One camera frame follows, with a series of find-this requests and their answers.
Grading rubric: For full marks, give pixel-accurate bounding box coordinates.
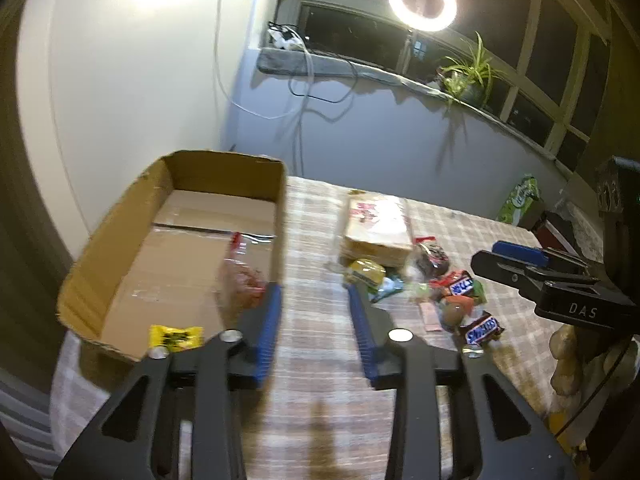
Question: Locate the black cable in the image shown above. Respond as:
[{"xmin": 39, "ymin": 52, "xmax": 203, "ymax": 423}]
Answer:
[{"xmin": 287, "ymin": 34, "xmax": 359, "ymax": 179}]

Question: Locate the red-edged dark snack packet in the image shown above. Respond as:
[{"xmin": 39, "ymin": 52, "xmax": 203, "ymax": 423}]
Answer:
[{"xmin": 414, "ymin": 236, "xmax": 450, "ymax": 280}]

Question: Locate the potted spider plant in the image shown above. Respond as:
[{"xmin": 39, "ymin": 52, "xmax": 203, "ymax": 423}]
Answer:
[{"xmin": 438, "ymin": 32, "xmax": 508, "ymax": 110}]

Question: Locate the Snickers bar english label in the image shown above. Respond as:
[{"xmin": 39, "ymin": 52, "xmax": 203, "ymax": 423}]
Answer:
[{"xmin": 459, "ymin": 311, "xmax": 503, "ymax": 346}]

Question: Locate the power strip with plugs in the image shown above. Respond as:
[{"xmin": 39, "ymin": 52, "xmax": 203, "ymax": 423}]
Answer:
[{"xmin": 267, "ymin": 22, "xmax": 306, "ymax": 52}]

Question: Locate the orange snack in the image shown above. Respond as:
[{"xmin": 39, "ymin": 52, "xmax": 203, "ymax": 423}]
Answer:
[{"xmin": 439, "ymin": 295, "xmax": 475, "ymax": 330}]

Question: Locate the small green round candy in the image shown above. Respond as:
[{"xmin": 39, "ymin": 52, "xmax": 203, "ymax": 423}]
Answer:
[{"xmin": 409, "ymin": 282, "xmax": 432, "ymax": 302}]

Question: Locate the yellow candy wrapper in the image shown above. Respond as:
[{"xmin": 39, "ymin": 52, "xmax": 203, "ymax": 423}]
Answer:
[{"xmin": 149, "ymin": 324, "xmax": 204, "ymax": 352}]

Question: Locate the ring light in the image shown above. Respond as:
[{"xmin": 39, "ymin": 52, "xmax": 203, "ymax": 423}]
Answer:
[{"xmin": 388, "ymin": 0, "xmax": 458, "ymax": 32}]

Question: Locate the yellow green snack packet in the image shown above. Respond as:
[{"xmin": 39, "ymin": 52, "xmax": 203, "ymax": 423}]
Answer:
[{"xmin": 345, "ymin": 258, "xmax": 386, "ymax": 292}]

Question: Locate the white cable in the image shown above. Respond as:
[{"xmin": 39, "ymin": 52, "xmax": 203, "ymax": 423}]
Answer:
[{"xmin": 214, "ymin": 0, "xmax": 321, "ymax": 122}]

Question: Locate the bagged sliced bread loaf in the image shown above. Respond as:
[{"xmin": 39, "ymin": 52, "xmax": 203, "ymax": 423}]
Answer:
[{"xmin": 341, "ymin": 190, "xmax": 412, "ymax": 269}]

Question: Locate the teal mint candy packet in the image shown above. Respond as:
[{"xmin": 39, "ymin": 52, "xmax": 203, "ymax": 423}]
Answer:
[{"xmin": 371, "ymin": 273, "xmax": 405, "ymax": 304}]

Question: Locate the plaid tablecloth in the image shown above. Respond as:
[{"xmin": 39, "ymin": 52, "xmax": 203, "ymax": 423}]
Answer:
[{"xmin": 50, "ymin": 177, "xmax": 564, "ymax": 479}]

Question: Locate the pink wafer packet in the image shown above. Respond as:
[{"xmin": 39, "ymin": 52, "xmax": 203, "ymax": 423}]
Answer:
[{"xmin": 419, "ymin": 301, "xmax": 442, "ymax": 332}]

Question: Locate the brown cardboard box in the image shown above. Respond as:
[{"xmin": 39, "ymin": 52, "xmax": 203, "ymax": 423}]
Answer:
[{"xmin": 58, "ymin": 151, "xmax": 286, "ymax": 362}]

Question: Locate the green white carton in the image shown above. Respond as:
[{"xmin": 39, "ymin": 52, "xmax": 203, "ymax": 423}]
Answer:
[{"xmin": 496, "ymin": 174, "xmax": 541, "ymax": 226}]

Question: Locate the red snack bag in box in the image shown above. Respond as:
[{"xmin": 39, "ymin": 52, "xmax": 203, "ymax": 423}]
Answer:
[{"xmin": 219, "ymin": 232, "xmax": 270, "ymax": 325}]

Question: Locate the Snickers bar chinese label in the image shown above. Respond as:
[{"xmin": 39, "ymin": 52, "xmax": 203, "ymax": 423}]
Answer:
[{"xmin": 430, "ymin": 270, "xmax": 474, "ymax": 301}]

